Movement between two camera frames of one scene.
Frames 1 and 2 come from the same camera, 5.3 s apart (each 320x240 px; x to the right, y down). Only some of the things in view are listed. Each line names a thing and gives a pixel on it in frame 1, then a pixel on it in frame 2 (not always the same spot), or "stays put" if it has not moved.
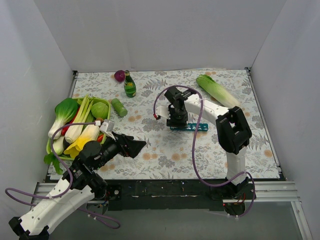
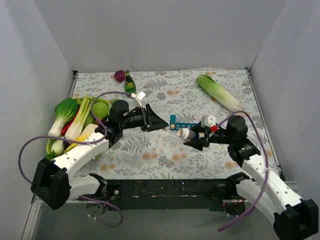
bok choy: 65,110 stays put
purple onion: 119,75 stays put
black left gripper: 124,144 -> 145,119
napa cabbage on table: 216,91 stays put
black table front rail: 192,194 stays put
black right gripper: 178,123 -> 206,138
